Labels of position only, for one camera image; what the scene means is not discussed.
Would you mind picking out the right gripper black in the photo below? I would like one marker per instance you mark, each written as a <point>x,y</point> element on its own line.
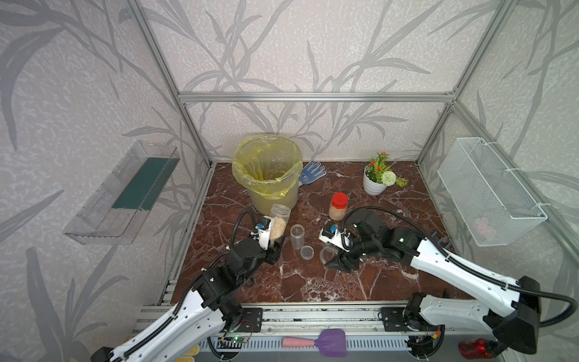
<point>341,264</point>

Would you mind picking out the clear oatmeal jar small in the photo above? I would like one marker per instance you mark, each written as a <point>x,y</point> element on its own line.
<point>297,236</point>

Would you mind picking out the clear plastic wall shelf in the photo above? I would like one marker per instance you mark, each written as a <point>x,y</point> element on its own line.
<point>116,212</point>

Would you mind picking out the purple scoop pink handle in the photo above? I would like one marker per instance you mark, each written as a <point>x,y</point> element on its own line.
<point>330,343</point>

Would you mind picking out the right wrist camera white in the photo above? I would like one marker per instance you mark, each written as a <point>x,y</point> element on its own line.
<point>335,236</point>

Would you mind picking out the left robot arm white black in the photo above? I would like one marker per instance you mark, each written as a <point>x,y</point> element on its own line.
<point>209,305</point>

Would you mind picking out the clear oatmeal jar tall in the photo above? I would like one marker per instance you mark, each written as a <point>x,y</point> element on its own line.
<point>280,215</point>

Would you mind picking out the yellow dotted work glove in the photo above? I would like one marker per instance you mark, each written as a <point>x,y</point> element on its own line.
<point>190,355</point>

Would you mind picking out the blue dotted work glove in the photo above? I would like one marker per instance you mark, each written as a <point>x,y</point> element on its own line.
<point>312,172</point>

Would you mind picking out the red lid oatmeal jar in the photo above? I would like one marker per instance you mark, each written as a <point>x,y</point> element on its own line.
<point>338,206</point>

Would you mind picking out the white pot artificial flowers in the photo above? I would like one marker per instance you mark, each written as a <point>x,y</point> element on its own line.
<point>378,175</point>

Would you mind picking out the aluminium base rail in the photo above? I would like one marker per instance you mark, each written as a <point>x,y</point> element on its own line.
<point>325,319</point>

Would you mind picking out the mesh trash bin yellow bag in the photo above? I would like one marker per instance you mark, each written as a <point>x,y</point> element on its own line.
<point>268,167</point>

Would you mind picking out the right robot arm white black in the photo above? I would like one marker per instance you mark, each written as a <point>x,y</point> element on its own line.
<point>512,310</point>

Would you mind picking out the white wire wall basket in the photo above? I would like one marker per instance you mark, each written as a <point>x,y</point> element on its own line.
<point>494,204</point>

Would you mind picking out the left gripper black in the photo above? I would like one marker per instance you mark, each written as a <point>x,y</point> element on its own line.
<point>273,254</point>

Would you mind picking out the green circuit board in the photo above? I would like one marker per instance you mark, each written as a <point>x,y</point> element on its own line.
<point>234,341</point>

